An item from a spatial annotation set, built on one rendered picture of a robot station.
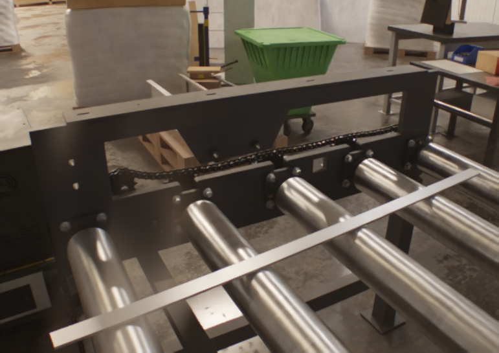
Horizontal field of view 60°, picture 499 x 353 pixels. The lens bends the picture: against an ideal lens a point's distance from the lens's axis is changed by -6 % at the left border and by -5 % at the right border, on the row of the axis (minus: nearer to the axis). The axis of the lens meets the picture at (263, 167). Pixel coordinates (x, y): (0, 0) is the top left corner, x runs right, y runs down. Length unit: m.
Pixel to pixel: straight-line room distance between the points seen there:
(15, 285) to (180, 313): 1.21
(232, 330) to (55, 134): 0.91
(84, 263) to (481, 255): 0.94
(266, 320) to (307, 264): 1.62
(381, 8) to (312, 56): 4.16
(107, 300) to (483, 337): 0.71
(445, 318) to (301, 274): 1.55
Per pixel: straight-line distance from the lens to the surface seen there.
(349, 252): 1.10
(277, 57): 3.77
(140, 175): 1.27
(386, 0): 7.94
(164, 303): 0.89
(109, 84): 4.67
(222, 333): 1.64
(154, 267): 1.22
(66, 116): 1.15
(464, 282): 2.59
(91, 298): 0.97
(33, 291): 2.20
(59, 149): 1.14
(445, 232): 1.27
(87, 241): 1.12
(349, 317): 2.22
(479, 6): 13.10
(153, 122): 1.15
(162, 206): 1.27
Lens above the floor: 1.51
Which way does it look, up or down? 26 degrees down
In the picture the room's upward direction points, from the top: 1 degrees clockwise
